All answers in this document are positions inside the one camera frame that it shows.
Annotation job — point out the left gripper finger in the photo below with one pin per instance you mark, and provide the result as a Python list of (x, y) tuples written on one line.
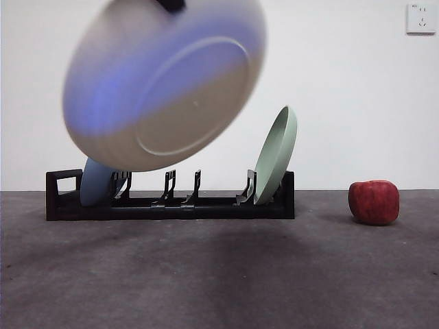
[(171, 5)]

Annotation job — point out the cream yellow plate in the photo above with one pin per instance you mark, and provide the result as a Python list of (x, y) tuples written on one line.
[(161, 89)]

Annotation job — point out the red apple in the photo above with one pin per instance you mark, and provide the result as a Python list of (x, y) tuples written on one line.
[(374, 203)]

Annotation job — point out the green plate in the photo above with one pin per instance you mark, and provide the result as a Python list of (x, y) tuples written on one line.
[(274, 164)]

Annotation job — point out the blue plate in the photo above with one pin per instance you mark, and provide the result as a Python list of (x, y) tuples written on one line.
[(93, 186)]

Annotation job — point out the black plastic plate rack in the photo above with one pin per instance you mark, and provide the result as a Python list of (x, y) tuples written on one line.
[(68, 209)]

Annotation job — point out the white wall socket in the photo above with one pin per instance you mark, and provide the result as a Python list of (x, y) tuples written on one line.
[(421, 18)]

